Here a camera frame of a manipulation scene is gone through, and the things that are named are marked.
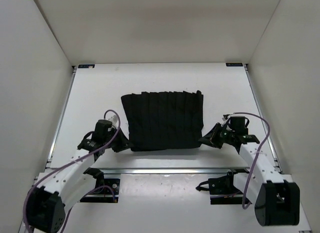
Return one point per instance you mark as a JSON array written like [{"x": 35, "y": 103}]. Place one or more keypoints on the left blue corner label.
[{"x": 86, "y": 66}]

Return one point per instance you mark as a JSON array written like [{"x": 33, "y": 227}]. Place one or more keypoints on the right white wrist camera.
[{"x": 226, "y": 120}]

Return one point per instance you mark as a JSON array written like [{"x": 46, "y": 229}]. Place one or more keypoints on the aluminium table front rail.
[{"x": 170, "y": 171}]

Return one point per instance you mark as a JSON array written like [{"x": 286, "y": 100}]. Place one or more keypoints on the black pleated skirt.
[{"x": 167, "y": 120}]

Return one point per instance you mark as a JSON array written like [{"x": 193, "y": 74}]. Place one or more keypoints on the blue corner label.
[
  {"x": 234, "y": 64},
  {"x": 86, "y": 66}
]

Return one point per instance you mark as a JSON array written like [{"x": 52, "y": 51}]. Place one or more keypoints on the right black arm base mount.
[{"x": 220, "y": 186}]

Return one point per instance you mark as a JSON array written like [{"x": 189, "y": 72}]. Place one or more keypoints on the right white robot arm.
[{"x": 276, "y": 201}]

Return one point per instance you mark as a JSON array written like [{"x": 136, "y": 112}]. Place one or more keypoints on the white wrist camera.
[
  {"x": 226, "y": 120},
  {"x": 113, "y": 122}
]

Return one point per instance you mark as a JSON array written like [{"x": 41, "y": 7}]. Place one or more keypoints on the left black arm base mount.
[{"x": 106, "y": 189}]

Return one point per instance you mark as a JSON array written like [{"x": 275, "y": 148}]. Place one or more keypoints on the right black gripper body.
[{"x": 226, "y": 135}]

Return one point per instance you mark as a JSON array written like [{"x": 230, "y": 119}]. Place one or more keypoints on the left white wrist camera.
[{"x": 113, "y": 122}]

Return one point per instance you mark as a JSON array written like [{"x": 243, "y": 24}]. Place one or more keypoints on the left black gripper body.
[{"x": 109, "y": 136}]

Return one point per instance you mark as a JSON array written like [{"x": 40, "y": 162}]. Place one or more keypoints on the right blue corner label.
[{"x": 234, "y": 64}]

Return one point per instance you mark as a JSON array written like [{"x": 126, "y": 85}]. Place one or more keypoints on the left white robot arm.
[{"x": 50, "y": 200}]

